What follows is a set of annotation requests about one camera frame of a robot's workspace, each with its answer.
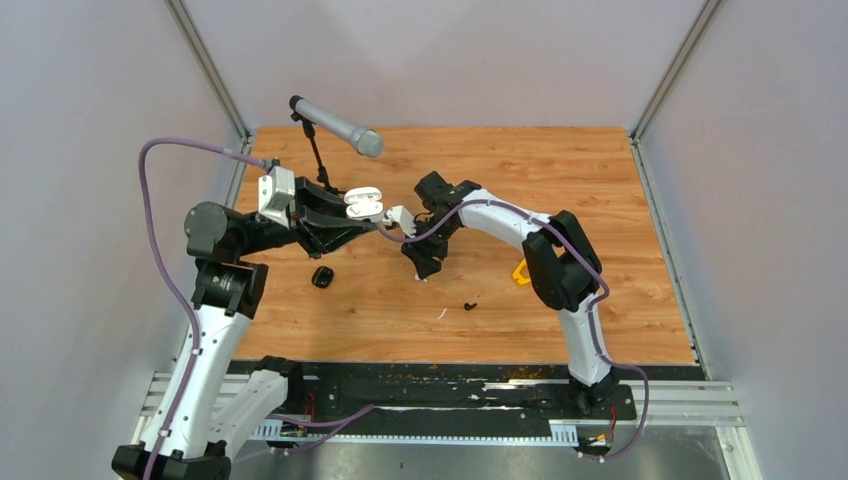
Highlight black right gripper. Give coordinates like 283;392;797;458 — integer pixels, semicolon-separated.
401;216;458;279

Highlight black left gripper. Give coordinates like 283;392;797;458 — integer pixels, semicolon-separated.
235;174;377;258

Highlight white gold earbud charging case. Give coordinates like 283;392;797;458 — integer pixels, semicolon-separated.
343;186;384;223

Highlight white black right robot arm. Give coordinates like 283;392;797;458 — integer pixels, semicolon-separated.
401;171;617;418

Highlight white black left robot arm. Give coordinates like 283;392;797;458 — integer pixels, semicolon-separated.
112;171;384;479

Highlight black earbud case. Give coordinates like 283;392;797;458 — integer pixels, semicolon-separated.
311;266;335;289

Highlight grey microphone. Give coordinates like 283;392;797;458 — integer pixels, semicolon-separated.
289;95;385;158

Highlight yellow triangular plastic piece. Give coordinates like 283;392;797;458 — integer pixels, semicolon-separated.
511;259;532;286

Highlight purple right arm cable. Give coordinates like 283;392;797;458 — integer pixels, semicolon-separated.
376;199;652;463

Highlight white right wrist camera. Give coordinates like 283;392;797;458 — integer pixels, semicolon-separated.
382;205;417;237

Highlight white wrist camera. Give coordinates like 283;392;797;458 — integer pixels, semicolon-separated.
257;166;296;228
382;205;417;237

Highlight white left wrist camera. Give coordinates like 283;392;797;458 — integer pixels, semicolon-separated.
257;166;296;228

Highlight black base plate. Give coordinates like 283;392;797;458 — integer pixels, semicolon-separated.
276;362;638;438

